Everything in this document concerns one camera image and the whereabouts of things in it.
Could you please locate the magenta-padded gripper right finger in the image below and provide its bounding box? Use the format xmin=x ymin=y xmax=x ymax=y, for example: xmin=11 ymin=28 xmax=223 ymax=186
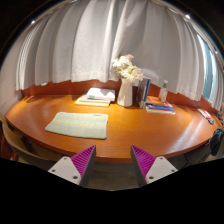
xmin=130 ymin=144 xmax=179 ymax=188

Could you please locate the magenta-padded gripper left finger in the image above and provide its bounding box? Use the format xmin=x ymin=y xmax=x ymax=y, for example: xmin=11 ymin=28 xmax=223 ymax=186
xmin=48 ymin=144 xmax=97 ymax=188

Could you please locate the pale green towel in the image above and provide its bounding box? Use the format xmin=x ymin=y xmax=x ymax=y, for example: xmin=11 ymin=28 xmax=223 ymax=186
xmin=44 ymin=111 xmax=109 ymax=140

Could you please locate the wooden chair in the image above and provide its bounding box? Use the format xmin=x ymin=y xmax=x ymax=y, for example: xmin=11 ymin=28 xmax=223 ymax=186
xmin=0 ymin=113 xmax=64 ymax=171

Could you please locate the flat pale book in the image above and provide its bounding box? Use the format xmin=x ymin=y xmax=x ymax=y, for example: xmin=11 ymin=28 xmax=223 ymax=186
xmin=145 ymin=108 xmax=176 ymax=115

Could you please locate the flat blue book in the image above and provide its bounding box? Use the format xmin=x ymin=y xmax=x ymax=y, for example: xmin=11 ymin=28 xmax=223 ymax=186
xmin=145 ymin=103 xmax=176 ymax=113

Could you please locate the flat yellow book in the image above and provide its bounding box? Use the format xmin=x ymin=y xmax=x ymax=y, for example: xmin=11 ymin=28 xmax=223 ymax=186
xmin=74 ymin=96 xmax=111 ymax=108

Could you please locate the black bag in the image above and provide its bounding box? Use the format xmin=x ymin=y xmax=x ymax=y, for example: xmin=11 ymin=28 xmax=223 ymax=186
xmin=209 ymin=128 xmax=224 ymax=157

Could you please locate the thin grey-white book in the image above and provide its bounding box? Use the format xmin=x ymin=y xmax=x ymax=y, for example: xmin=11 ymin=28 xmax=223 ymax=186
xmin=78 ymin=94 xmax=112 ymax=104

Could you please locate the red booklet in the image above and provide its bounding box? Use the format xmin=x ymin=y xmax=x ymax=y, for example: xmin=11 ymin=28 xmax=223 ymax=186
xmin=197 ymin=108 xmax=213 ymax=120

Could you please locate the clear plastic bottle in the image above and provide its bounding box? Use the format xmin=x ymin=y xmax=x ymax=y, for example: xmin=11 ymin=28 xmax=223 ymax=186
xmin=158 ymin=79 xmax=169 ymax=103

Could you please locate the upright dark grey book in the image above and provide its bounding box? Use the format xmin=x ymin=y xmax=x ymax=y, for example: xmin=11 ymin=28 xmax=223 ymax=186
xmin=135 ymin=77 xmax=149 ymax=108

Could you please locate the upright blue book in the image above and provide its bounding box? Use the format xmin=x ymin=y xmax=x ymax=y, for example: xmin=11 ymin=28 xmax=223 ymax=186
xmin=143 ymin=78 xmax=152 ymax=109

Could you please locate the white ceramic vase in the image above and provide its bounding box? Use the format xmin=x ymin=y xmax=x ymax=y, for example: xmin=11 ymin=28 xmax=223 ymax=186
xmin=116 ymin=78 xmax=134 ymax=108

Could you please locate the thick white book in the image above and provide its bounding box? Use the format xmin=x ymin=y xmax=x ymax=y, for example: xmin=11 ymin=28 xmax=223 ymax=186
xmin=86 ymin=87 xmax=116 ymax=102

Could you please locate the white flower bouquet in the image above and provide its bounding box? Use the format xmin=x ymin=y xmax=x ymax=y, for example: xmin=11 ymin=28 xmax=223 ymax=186
xmin=111 ymin=53 xmax=145 ymax=84

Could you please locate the window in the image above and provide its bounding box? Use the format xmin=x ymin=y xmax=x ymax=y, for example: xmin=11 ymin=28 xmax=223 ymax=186
xmin=196 ymin=33 xmax=218 ymax=103

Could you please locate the white curtain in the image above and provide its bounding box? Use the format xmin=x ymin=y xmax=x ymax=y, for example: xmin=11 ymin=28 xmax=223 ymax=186
xmin=14 ymin=0 xmax=224 ymax=111

